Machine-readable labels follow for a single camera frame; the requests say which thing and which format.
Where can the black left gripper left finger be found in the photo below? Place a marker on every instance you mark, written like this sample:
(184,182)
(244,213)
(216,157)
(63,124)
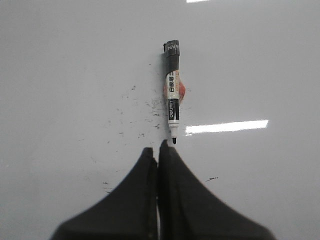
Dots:
(129,212)

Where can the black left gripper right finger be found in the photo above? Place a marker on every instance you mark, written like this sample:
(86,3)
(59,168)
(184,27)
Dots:
(189,211)

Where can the black white whiteboard marker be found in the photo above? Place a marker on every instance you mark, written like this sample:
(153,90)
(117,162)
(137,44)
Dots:
(174,90)

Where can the white whiteboard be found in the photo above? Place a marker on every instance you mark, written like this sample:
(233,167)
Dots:
(81,95)

